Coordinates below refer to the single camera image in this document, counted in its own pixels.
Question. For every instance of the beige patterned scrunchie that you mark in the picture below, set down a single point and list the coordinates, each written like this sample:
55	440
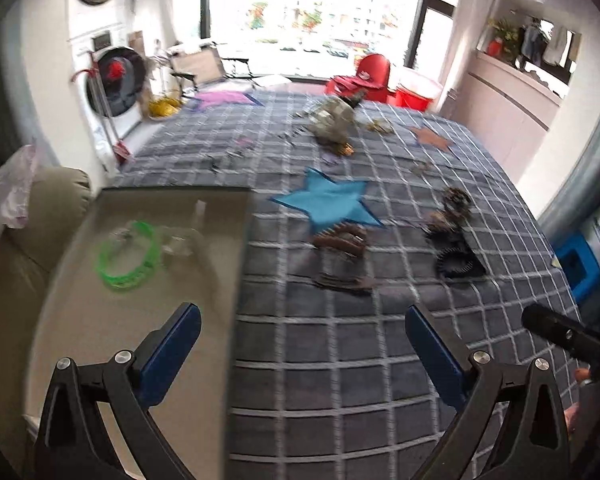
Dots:
332	115

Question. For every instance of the beige sofa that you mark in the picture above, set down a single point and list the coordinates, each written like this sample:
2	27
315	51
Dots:
20	310

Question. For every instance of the beige cabinet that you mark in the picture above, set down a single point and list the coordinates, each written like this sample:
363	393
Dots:
510	95

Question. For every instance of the yellow hangers pile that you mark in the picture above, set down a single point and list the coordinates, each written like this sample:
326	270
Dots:
162	107

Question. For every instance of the white plastic bag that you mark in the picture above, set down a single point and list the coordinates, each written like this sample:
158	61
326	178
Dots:
10	195

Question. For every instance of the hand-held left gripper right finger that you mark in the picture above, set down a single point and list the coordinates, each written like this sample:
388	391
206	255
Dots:
435	355

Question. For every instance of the red and white bucket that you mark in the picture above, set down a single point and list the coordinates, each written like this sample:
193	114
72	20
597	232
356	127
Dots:
415	97

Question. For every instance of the large window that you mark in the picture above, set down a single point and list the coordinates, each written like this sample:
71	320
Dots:
320	5

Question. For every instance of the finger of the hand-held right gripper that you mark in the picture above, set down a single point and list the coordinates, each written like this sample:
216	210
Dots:
555	327

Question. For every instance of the blue plastic stool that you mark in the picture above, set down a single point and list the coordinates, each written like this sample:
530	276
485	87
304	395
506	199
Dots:
580	270

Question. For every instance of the beige folding chair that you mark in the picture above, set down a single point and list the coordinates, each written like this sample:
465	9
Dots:
200	65

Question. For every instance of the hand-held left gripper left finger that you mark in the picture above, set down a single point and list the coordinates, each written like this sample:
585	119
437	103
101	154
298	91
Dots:
172	355

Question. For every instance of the red plastic chair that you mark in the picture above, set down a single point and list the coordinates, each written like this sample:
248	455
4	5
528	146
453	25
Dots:
372	72

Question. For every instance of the beige jewelry tray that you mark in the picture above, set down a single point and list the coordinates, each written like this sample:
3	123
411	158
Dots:
80	320

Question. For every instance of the potted plant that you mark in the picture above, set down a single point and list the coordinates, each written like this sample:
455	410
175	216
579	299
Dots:
502	37

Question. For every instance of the person's right hand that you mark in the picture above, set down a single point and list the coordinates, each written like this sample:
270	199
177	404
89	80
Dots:
572	417

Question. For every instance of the white washing machine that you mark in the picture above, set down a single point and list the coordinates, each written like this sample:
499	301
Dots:
92	110

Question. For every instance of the clear claw hair clip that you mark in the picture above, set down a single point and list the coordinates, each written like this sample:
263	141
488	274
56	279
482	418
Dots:
180	240

